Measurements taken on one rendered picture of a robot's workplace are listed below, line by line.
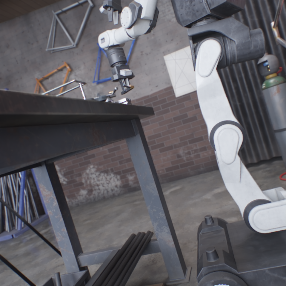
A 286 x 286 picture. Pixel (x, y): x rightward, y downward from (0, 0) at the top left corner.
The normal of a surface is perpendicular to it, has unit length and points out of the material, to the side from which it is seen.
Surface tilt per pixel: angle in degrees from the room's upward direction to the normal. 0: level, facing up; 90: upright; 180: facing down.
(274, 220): 90
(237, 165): 114
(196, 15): 119
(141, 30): 149
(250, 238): 0
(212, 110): 90
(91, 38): 90
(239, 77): 90
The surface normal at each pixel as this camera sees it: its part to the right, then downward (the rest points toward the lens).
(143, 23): 0.51, 0.63
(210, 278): -0.50, -0.87
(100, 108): 0.92, -0.28
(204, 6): -0.46, 0.68
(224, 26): -0.18, 0.10
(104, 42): -0.80, 0.27
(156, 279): -0.30, -0.95
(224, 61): 0.02, 0.81
